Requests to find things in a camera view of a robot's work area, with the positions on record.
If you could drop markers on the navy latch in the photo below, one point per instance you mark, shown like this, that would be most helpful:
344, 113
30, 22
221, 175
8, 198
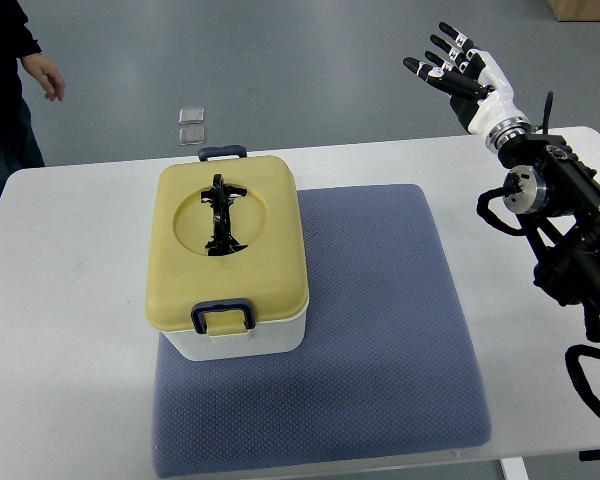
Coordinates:
223, 317
207, 153

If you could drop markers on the bystander dark clothing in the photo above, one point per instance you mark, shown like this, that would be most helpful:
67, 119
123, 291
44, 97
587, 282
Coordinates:
18, 146

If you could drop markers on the navy front latch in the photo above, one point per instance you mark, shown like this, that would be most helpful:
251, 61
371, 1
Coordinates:
223, 317

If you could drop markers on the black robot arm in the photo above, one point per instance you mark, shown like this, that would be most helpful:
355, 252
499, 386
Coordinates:
551, 198

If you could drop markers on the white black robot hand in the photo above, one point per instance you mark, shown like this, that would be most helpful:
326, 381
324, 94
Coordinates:
480, 94

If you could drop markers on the navy rear latch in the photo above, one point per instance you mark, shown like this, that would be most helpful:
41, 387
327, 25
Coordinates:
207, 153

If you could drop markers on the blue grey cushion mat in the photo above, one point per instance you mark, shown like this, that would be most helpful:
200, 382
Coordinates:
386, 366

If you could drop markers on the wooden furniture corner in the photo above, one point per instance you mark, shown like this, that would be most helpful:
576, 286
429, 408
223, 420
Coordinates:
575, 10

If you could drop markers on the yellow storage box lid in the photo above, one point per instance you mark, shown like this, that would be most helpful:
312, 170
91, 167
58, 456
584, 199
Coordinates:
270, 272

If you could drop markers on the white table leg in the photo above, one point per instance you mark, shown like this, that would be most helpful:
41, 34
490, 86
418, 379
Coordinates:
513, 469

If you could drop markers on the white storage box base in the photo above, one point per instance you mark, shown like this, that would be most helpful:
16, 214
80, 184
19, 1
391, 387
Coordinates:
268, 337

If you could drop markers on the bystander bare hand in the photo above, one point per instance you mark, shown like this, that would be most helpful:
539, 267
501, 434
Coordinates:
47, 74

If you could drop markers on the black lid handle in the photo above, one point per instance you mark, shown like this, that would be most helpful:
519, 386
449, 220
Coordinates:
221, 197

